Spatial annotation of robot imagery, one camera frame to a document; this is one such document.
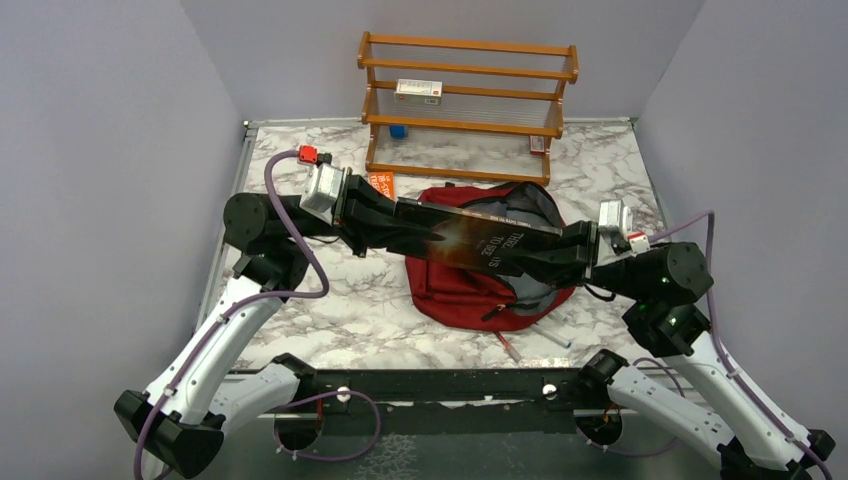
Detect wooden three-tier shelf rack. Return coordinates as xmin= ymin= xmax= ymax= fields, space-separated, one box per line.
xmin=356 ymin=31 xmax=580 ymax=185

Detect orange green children's book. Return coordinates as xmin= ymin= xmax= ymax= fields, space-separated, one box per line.
xmin=368 ymin=171 xmax=397 ymax=200

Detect red student backpack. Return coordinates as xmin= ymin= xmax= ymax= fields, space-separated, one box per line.
xmin=405 ymin=182 xmax=575 ymax=333

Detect red pen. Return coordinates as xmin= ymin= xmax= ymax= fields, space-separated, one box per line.
xmin=495 ymin=332 xmax=522 ymax=364

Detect small blue cube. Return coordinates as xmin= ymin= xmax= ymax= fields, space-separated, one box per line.
xmin=389 ymin=125 xmax=408 ymax=139

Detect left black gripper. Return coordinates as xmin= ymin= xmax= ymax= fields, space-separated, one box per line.
xmin=288 ymin=167 xmax=433 ymax=258

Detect clear pen blue cap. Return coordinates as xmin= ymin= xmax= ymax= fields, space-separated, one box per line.
xmin=532 ymin=325 xmax=572 ymax=349

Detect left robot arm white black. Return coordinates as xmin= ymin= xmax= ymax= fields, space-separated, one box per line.
xmin=114 ymin=172 xmax=433 ymax=479

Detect dark book three days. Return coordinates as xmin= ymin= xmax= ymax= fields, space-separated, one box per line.
xmin=394 ymin=199 xmax=562 ymax=276

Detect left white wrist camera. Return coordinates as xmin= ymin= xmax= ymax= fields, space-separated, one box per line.
xmin=298 ymin=145 xmax=347 ymax=224

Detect small red white box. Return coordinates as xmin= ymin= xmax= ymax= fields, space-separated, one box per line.
xmin=528 ymin=135 xmax=547 ymax=156

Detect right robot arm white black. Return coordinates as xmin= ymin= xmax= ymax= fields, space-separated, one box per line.
xmin=503 ymin=221 xmax=835 ymax=479

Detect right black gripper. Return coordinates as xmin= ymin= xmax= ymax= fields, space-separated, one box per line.
xmin=495 ymin=217 xmax=649 ymax=300

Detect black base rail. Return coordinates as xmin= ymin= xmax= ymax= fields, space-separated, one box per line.
xmin=265 ymin=368 xmax=612 ymax=438

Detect white box on shelf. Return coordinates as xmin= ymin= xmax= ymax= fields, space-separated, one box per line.
xmin=394 ymin=79 xmax=443 ymax=106

